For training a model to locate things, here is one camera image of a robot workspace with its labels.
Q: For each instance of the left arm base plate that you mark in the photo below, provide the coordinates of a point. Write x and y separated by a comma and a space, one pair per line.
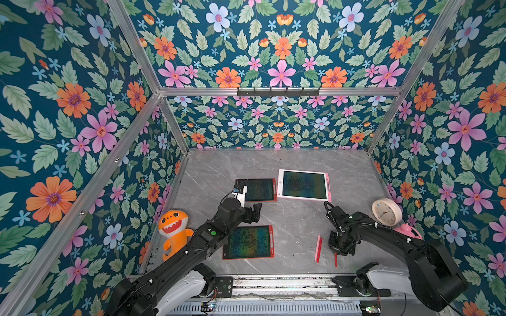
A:
220, 287

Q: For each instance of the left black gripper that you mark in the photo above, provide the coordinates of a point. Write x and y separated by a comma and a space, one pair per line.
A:
255, 214

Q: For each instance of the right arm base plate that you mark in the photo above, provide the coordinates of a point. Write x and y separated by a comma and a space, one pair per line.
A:
354, 286

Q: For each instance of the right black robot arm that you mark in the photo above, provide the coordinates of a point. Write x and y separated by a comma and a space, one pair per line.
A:
433, 275

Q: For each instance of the pink stylus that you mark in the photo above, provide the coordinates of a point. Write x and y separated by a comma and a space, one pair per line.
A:
318, 249

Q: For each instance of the orange shark plush toy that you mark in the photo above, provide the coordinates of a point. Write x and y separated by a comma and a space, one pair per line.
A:
173, 226

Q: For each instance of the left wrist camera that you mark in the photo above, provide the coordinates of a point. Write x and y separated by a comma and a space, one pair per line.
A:
239, 193

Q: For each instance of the pink alarm clock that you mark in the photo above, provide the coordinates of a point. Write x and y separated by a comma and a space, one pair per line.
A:
408, 231

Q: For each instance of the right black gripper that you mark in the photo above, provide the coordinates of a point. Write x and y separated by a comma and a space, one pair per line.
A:
338, 241

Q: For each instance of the cream round clock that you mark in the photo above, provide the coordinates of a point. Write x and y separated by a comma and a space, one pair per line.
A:
387, 212

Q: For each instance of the pink white writing tablet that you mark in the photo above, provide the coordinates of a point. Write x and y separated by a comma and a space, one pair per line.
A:
303, 185

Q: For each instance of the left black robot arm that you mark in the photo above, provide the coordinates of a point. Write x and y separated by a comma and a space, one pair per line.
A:
142, 296

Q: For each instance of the black hook rack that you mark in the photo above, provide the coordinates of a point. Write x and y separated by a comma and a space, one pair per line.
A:
277, 92

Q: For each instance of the red writing tablet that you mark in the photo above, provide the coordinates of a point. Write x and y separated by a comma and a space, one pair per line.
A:
258, 190
250, 242

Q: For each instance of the aluminium mounting rail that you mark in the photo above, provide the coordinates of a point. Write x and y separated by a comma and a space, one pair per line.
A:
379, 277

